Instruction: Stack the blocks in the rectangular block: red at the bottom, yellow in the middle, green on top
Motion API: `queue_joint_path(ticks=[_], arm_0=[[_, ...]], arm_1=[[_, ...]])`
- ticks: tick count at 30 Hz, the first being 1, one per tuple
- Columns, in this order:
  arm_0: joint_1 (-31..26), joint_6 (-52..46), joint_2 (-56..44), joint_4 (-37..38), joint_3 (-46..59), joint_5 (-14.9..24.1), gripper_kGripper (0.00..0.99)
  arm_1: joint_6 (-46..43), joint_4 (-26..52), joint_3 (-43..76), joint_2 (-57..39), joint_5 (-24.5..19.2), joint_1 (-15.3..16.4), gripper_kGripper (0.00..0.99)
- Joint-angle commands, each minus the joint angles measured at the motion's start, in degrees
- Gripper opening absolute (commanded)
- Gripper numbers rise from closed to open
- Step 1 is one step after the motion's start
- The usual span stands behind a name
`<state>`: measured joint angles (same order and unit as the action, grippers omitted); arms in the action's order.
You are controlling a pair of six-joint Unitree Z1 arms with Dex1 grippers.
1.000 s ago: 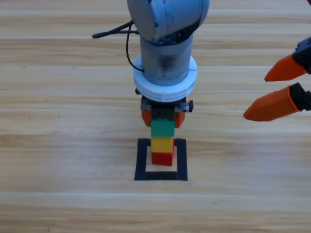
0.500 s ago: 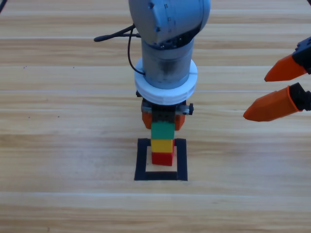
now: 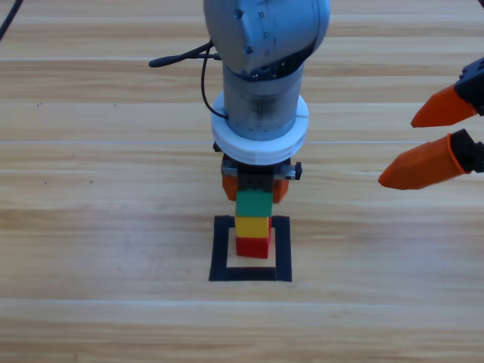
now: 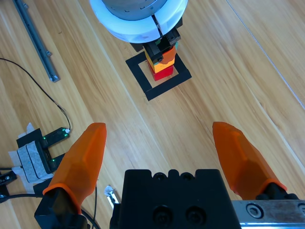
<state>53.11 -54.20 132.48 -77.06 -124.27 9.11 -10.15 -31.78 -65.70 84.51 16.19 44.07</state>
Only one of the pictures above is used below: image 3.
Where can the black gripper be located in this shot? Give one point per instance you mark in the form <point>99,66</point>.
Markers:
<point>474,87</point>
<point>255,177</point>

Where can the green cube block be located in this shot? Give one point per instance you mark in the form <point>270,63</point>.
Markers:
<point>253,204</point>

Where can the yellow cube block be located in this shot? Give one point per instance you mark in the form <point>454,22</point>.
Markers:
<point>251,227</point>

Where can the red cube block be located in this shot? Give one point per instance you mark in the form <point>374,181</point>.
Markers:
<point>251,247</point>

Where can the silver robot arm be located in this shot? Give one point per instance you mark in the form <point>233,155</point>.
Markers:
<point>261,56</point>

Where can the black tape square outline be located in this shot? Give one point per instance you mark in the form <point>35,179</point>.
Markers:
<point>221,249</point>

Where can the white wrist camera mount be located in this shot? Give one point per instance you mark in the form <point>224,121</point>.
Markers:
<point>261,153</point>

